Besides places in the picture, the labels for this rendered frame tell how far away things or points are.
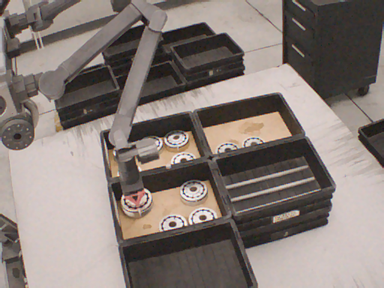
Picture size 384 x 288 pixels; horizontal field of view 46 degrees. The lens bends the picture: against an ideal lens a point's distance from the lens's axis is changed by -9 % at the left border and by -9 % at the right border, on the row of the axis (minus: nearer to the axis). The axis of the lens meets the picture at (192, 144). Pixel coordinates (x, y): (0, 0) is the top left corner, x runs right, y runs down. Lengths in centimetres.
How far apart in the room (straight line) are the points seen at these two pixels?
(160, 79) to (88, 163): 114
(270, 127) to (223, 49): 126
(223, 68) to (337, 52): 80
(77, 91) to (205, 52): 88
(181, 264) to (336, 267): 58
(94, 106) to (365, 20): 186
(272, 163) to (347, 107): 174
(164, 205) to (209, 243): 25
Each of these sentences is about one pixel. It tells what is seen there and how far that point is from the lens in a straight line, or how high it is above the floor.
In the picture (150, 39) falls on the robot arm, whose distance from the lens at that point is 150.
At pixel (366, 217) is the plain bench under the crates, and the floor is 70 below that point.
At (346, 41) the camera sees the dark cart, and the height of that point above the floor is 57.
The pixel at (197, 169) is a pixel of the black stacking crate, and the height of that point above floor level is 90.
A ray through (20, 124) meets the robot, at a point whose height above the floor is 119.
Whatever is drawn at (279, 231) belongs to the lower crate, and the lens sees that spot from 183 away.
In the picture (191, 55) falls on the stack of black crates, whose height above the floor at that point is 49.
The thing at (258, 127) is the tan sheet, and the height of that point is 83.
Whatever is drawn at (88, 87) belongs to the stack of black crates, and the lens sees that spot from 313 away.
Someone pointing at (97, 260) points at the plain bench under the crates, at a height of 70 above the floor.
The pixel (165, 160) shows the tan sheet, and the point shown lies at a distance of 201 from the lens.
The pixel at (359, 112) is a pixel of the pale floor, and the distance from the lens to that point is 360.
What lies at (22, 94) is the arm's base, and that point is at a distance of 147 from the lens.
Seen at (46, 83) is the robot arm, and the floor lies 147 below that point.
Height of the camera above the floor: 223
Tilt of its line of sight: 43 degrees down
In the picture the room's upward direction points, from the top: 7 degrees counter-clockwise
